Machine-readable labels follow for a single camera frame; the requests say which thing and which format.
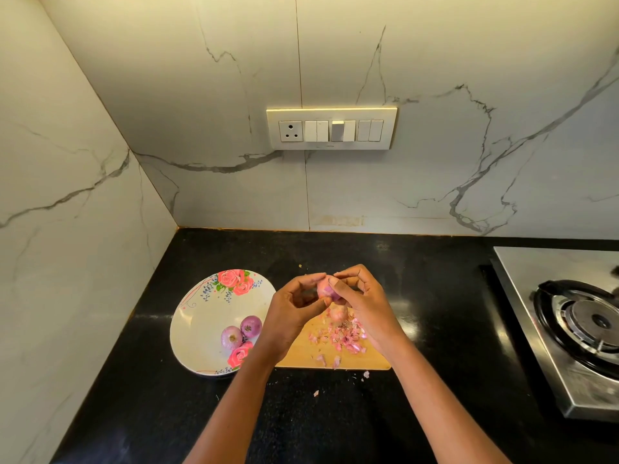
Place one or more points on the person's right hand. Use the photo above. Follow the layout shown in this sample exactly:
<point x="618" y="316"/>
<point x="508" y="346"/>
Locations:
<point x="372" y="306"/>

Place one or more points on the small pink onion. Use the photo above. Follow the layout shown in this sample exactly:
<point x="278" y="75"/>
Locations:
<point x="338" y="312"/>
<point x="326" y="288"/>
<point x="251" y="326"/>
<point x="231" y="336"/>

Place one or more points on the person's left forearm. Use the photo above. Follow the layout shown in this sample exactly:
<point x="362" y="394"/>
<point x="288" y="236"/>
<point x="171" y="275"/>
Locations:
<point x="232" y="415"/>

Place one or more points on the pile of onion peels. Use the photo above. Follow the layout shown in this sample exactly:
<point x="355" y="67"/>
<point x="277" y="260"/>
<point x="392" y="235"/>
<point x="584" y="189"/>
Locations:
<point x="340" y="337"/>

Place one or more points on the person's right forearm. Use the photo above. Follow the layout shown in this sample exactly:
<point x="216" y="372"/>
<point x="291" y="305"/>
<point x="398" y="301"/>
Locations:
<point x="445" y="410"/>

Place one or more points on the white floral plate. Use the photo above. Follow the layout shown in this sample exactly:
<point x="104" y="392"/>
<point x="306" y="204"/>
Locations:
<point x="198" y="319"/>

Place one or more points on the wooden cutting board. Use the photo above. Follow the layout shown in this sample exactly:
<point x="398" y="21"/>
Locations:
<point x="300" y="357"/>

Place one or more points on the black stone countertop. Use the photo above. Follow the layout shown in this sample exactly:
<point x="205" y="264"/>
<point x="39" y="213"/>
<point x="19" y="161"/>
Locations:
<point x="445" y="275"/>

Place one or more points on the black stove burner grate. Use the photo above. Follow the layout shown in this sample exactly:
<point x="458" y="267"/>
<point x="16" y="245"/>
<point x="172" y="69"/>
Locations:
<point x="578" y="323"/>

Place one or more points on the stainless steel gas stove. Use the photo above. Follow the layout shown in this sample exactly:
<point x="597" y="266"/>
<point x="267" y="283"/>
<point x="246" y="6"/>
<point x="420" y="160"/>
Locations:
<point x="514" y="280"/>

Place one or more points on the person's left hand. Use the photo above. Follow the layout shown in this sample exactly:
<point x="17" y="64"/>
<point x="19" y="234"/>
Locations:
<point x="286" y="319"/>

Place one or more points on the white wall switch panel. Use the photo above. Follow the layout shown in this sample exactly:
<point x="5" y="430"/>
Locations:
<point x="332" y="128"/>

